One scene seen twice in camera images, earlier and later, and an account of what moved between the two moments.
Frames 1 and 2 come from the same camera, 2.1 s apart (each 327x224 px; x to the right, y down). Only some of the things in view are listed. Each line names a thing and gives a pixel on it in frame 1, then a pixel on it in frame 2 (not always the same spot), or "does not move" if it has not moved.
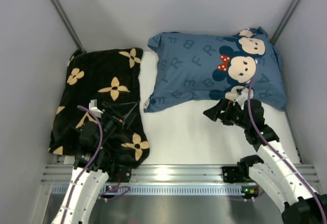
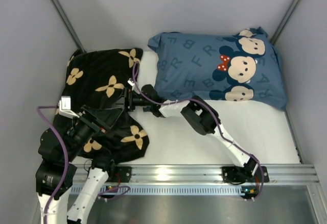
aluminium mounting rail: (166, 174) does not move
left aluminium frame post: (63, 15) does not move
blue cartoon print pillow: (191, 69) does not move
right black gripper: (227, 115) → (130, 99)
